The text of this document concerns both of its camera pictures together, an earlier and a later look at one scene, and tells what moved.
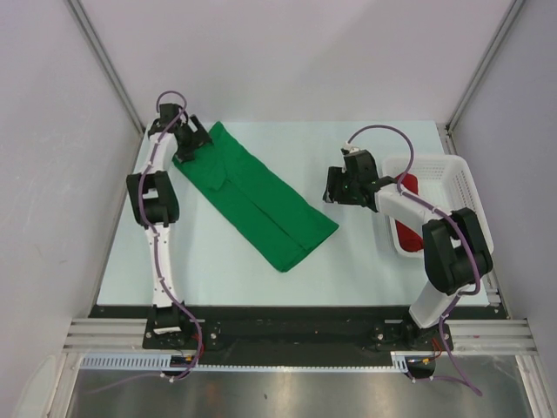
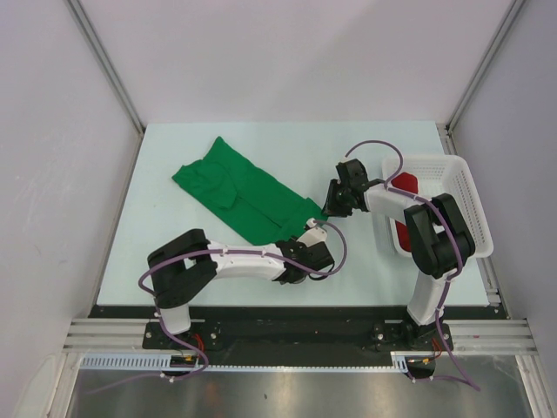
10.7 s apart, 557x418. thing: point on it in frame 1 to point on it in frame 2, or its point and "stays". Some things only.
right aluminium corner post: (448, 129) stays
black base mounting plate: (297, 334) stays
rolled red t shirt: (409, 239) stays
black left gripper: (198, 138) to (295, 244)
